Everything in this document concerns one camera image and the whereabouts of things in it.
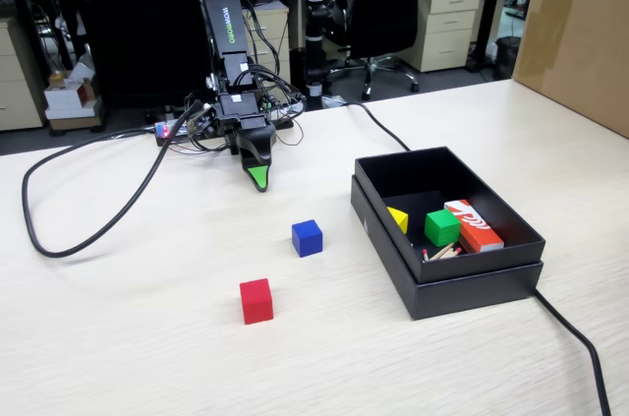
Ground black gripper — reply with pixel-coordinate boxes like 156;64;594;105
215;92;277;194

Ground red cube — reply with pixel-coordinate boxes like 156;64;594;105
239;277;274;326

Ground beige cabinet behind arm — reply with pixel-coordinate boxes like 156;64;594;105
243;6;292;88

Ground blue cube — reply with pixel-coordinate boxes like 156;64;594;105
291;219;324;259

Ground green cube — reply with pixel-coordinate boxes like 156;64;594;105
424;209;462;248

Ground circuit board with red LED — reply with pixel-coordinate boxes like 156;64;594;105
153;120;191;147

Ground black pole with white bands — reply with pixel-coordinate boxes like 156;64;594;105
303;0;329;110

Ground yellow wooden block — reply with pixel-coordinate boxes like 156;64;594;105
386;206;410;235

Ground large black office chair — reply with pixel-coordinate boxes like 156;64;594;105
62;0;218;111

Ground white boxes on floor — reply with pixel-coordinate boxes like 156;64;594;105
42;69;105;133

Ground black mesh swivel chair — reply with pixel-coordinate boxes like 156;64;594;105
325;0;434;101

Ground beige three drawer cabinet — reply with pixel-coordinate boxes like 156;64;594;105
401;0;484;74

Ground orange white matchbox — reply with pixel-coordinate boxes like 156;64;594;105
443;199;506;254

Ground black open box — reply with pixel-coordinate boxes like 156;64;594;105
349;174;544;322

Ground wide beige drawer cabinet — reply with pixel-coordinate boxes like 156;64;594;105
0;17;49;133

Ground black cardboard box tray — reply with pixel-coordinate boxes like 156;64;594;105
354;145;547;284

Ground black waste bin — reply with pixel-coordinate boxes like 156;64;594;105
493;35;523;81

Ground large brown cardboard box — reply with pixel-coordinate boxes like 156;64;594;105
510;0;629;140

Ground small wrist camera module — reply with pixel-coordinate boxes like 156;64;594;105
184;98;220;142

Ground thin black servo wires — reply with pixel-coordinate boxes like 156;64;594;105
186;0;307;154

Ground thick black looped cable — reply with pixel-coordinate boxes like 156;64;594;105
21;103;210;259

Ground long black power cable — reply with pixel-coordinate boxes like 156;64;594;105
338;100;613;416

